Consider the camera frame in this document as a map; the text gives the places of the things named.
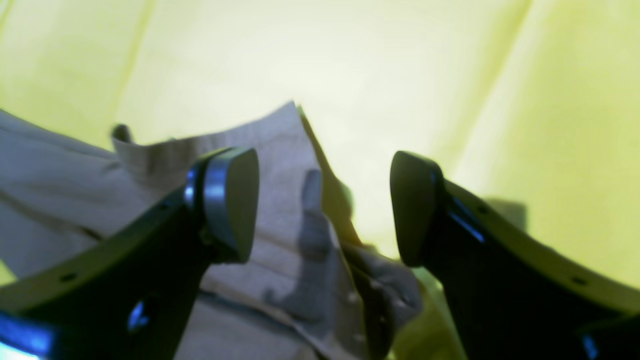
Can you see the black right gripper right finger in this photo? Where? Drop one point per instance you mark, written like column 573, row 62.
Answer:
column 510, row 296

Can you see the brown T-shirt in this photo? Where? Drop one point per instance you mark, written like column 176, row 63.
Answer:
column 309, row 291

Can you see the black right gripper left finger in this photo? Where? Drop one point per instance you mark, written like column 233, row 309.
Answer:
column 130, row 297

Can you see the yellow tablecloth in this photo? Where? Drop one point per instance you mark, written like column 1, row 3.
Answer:
column 530, row 104

